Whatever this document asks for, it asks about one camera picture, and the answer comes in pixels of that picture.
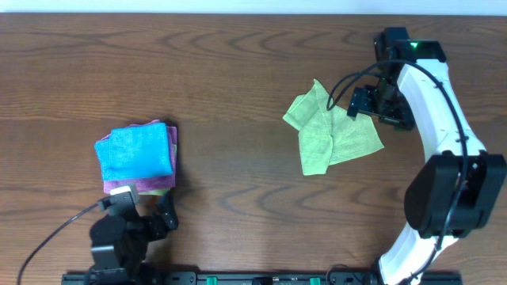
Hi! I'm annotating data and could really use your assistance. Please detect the green microfibre cloth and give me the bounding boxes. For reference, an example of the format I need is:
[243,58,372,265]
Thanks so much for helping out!
[283,80,384,176]

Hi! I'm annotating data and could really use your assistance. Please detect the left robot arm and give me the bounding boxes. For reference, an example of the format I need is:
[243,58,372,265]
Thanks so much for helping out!
[86,192,179,284]

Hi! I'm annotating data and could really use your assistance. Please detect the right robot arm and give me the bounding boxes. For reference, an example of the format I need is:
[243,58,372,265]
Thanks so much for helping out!
[347,27,506,284]

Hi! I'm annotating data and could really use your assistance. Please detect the folded green cloth under stack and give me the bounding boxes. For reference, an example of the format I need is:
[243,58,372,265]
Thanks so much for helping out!
[140,144,177,196]

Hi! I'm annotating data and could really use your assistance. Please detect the folded pink microfibre cloth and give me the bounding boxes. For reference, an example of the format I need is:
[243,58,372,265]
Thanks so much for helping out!
[100,120,177,194]

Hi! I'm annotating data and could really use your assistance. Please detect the folded blue microfibre cloth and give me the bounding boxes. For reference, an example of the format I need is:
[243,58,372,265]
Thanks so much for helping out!
[94,123,173,181]

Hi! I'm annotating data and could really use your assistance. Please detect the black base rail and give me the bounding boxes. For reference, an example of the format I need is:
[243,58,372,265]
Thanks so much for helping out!
[61,271,463,285]

